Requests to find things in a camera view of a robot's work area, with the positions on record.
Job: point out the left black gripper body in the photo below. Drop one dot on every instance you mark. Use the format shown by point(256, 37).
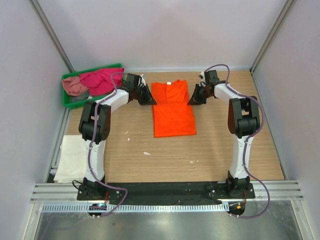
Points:
point(140, 95)

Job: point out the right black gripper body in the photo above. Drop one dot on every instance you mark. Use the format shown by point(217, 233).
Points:
point(203, 94)

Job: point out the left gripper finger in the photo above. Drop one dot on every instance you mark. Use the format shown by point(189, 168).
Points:
point(149, 94)
point(146, 102)

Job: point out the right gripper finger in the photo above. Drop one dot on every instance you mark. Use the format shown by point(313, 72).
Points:
point(199, 101)
point(196, 96)

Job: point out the orange t shirt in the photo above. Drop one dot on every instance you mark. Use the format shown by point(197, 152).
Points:
point(172, 115)

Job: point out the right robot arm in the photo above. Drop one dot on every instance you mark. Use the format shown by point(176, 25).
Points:
point(243, 120)

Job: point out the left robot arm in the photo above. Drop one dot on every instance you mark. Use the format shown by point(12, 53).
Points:
point(95, 126)

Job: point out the magenta t shirt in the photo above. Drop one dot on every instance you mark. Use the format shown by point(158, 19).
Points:
point(99, 82)

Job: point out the grey t shirt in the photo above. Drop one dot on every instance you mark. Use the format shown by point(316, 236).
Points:
point(82, 97)

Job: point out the dusty pink t shirt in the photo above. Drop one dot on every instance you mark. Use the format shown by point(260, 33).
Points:
point(73, 86)

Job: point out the green plastic bin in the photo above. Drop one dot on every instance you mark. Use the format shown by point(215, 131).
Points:
point(66, 98)

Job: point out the folded white t shirt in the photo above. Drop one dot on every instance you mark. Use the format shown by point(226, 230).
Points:
point(73, 157)

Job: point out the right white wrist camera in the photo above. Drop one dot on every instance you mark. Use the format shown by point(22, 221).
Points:
point(202, 76)

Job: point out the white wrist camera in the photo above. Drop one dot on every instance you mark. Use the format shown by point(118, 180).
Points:
point(142, 81)
point(202, 76)

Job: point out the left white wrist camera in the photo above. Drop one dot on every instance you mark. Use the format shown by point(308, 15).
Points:
point(142, 81)

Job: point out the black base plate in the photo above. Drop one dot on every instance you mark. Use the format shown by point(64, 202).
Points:
point(164, 193)

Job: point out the white slotted cable duct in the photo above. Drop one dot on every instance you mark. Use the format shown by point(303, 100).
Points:
point(101, 208)

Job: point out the left aluminium corner post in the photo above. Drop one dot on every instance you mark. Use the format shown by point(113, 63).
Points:
point(51, 33)

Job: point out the aluminium corner post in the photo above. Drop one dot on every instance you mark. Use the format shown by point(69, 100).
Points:
point(51, 33)
point(280, 19)

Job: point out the right aluminium corner post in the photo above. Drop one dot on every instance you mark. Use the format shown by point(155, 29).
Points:
point(280, 19)

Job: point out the aluminium front rail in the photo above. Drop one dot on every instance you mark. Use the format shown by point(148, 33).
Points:
point(66, 192)

